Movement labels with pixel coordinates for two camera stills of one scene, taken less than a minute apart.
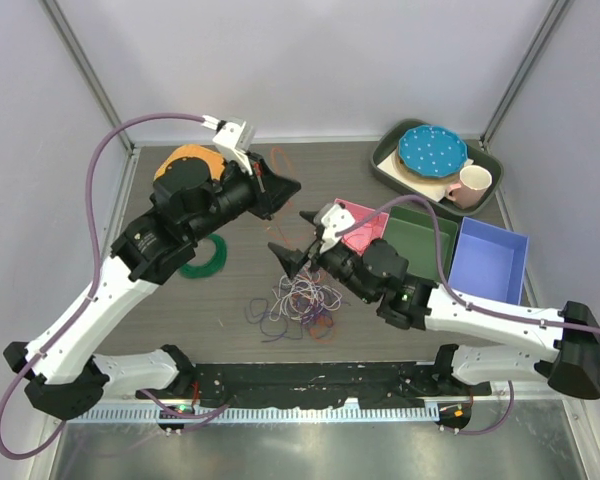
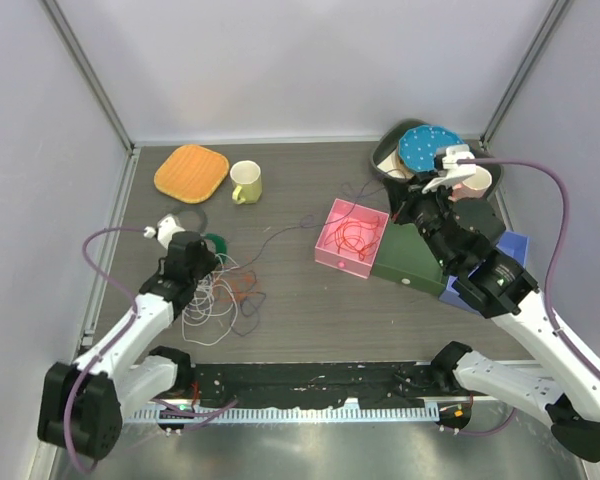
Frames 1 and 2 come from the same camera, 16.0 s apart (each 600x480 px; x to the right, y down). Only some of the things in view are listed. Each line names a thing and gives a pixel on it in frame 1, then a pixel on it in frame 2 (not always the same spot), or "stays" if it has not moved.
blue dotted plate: [433, 151] stays
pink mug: [474, 181] stays
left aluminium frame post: [87, 71] stays
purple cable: [275, 325] -> [246, 310]
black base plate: [372, 384] stays
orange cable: [321, 330] -> [242, 283]
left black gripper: [277, 189] -> [210, 262]
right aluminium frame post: [549, 21] stays
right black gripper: [293, 259] -> [401, 207]
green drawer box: [410, 232] stays
